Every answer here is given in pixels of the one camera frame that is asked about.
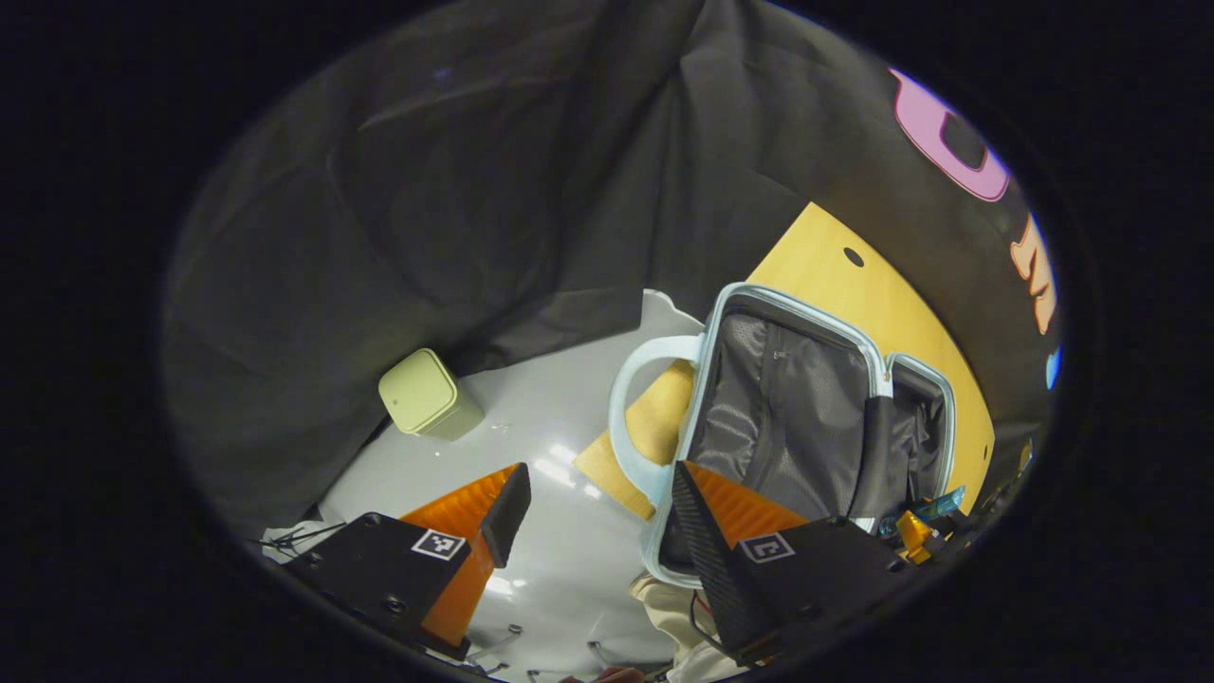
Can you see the black backdrop cloth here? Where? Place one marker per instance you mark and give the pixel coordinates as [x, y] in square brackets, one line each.
[493, 190]

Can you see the pale green bin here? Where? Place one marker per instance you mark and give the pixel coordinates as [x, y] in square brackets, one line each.
[422, 394]

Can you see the light blue suitcase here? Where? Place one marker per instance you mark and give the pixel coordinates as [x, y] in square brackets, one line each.
[787, 417]

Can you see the person's beige trousers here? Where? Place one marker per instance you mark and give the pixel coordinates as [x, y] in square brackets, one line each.
[678, 617]

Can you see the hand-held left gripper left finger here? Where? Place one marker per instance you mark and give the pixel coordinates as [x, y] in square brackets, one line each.
[503, 517]

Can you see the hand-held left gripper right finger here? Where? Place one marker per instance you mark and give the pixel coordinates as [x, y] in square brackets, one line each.
[711, 560]

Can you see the teal skin care tube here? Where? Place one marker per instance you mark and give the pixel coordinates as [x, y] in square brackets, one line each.
[934, 505]

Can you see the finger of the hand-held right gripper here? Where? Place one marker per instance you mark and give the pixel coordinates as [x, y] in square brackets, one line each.
[915, 533]

